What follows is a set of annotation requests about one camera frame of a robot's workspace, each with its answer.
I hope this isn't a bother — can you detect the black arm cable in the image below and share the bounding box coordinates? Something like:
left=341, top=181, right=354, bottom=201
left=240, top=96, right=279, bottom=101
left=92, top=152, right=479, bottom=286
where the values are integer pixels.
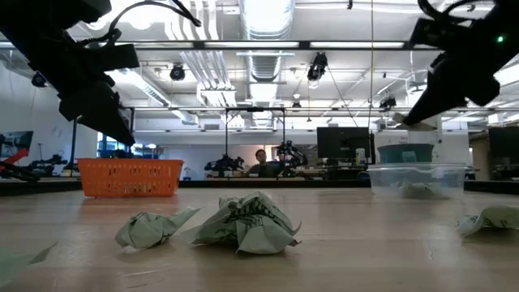
left=417, top=0, right=496, bottom=24
left=80, top=0, right=203, bottom=46

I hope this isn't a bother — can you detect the black computer monitor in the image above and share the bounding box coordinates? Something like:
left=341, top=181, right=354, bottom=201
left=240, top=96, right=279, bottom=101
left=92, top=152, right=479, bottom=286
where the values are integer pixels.
left=316, top=127, right=376, bottom=160
left=488, top=127, right=519, bottom=160

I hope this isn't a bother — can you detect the clear plastic bin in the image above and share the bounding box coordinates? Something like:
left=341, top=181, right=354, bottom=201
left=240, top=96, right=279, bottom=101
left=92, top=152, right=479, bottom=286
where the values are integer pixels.
left=367, top=162, right=468, bottom=200

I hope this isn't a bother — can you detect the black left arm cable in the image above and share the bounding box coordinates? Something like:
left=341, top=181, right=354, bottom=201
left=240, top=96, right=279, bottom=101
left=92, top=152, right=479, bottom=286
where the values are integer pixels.
left=80, top=0, right=203, bottom=46

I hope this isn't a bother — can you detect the silver air duct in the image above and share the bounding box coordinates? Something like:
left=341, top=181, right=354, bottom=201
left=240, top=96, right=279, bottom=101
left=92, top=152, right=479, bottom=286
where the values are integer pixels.
left=238, top=0, right=296, bottom=82

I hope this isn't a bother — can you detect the teal plastic bin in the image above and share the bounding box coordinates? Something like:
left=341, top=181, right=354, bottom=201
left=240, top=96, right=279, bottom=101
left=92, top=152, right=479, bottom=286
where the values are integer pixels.
left=376, top=143, right=435, bottom=165

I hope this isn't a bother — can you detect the white column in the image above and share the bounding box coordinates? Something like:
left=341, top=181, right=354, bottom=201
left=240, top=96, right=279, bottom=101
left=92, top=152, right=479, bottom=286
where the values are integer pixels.
left=406, top=121, right=444, bottom=145

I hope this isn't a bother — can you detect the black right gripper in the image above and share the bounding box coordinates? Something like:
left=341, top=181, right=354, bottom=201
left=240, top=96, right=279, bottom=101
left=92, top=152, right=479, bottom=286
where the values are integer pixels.
left=401, top=44, right=502, bottom=127

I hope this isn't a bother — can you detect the person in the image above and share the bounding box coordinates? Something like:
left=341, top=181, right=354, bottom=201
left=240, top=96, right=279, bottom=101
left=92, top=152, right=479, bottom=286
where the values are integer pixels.
left=247, top=148, right=281, bottom=178

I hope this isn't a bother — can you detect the thin hanging cord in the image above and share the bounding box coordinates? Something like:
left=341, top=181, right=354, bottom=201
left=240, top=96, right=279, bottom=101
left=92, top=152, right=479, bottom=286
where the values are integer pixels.
left=367, top=0, right=375, bottom=129

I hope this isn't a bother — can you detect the red and black machine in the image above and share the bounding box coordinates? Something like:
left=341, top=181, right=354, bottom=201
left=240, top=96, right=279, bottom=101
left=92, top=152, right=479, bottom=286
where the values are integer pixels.
left=0, top=148, right=41, bottom=183

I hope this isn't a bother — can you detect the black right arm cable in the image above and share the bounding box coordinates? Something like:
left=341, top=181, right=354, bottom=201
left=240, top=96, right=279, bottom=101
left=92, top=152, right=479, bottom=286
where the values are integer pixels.
left=417, top=0, right=496, bottom=24

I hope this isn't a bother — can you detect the black metal frame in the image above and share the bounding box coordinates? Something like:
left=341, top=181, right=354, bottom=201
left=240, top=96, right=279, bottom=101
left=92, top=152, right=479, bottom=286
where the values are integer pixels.
left=66, top=106, right=135, bottom=167
left=225, top=106, right=287, bottom=157

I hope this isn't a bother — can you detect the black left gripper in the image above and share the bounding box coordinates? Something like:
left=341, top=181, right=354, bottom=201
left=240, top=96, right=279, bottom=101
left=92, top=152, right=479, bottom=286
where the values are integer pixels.
left=38, top=60, right=137, bottom=147

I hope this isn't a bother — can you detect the black overhead camera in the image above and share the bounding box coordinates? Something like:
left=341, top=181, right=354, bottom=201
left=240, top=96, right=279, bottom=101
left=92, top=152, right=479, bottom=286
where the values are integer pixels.
left=306, top=51, right=329, bottom=82

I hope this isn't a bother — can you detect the large printed green paper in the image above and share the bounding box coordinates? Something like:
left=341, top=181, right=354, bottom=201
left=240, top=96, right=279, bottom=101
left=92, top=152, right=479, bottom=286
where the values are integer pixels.
left=180, top=188, right=302, bottom=256

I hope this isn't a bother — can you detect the orange plastic basket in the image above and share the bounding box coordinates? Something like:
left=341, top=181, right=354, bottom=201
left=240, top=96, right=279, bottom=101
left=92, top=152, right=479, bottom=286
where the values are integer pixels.
left=76, top=157, right=185, bottom=199

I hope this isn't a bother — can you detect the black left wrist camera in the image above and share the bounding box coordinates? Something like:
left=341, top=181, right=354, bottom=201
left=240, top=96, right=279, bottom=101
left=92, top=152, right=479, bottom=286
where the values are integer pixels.
left=91, top=43, right=141, bottom=72

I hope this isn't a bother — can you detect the black overhead beam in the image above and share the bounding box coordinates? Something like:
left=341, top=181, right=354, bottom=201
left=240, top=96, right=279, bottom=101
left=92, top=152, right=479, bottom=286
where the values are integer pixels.
left=0, top=40, right=421, bottom=52

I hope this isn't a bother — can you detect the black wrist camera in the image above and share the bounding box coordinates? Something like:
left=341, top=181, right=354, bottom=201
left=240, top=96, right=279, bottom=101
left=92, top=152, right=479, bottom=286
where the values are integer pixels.
left=408, top=18, right=451, bottom=49
left=91, top=43, right=141, bottom=72

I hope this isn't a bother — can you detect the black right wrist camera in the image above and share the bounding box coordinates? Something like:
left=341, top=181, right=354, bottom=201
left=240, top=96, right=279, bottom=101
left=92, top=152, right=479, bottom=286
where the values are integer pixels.
left=408, top=18, right=451, bottom=49

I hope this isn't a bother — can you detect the dark wall screen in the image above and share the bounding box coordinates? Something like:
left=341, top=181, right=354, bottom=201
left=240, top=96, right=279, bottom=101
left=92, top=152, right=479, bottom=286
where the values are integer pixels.
left=0, top=130, right=35, bottom=159

